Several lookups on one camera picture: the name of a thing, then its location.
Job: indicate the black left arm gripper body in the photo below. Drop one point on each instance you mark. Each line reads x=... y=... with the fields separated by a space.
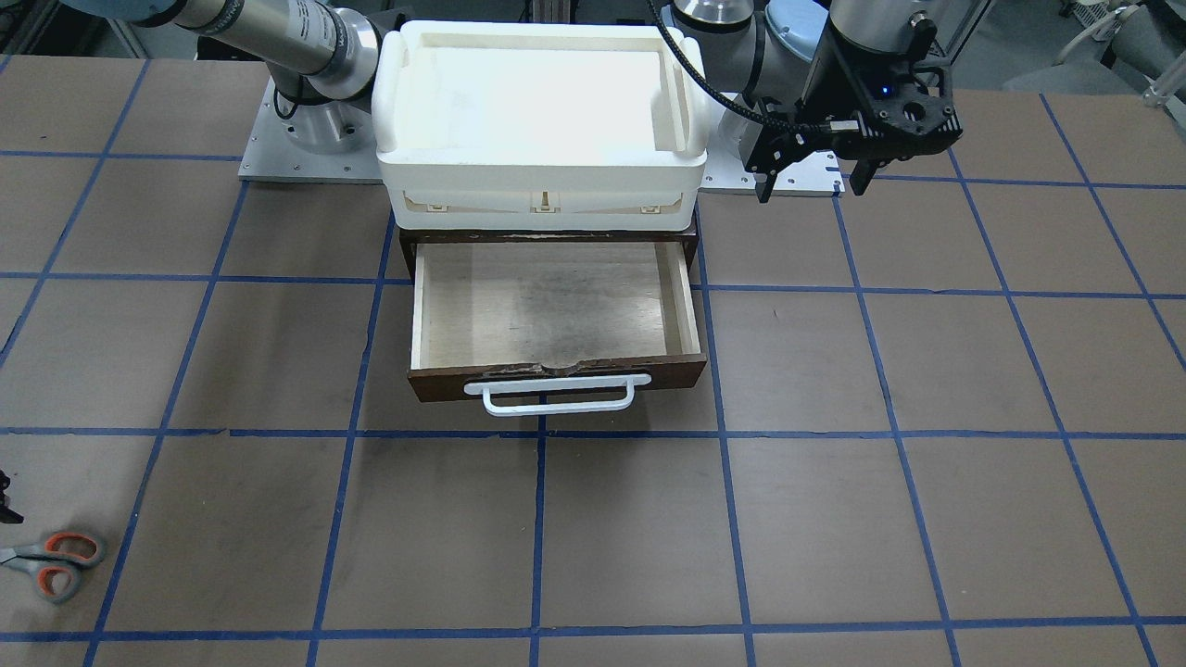
x=837 y=85

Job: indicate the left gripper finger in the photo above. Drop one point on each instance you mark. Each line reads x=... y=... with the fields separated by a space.
x=863 y=172
x=765 y=183

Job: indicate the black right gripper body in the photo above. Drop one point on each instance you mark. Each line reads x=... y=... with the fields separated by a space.
x=8 y=515

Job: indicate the orange grey handled scissors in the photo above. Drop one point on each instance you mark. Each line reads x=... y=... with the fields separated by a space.
x=55 y=564

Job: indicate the white drawer handle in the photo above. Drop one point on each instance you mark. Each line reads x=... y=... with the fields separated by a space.
x=556 y=390

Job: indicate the light wooden drawer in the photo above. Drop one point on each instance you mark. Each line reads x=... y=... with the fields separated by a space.
x=616 y=314

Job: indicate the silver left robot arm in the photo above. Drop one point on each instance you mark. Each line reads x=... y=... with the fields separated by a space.
x=716 y=42

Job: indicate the white plastic bin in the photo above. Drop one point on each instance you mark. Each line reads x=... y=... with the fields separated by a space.
x=539 y=127

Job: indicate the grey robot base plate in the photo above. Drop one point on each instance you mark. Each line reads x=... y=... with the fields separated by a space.
x=330 y=143

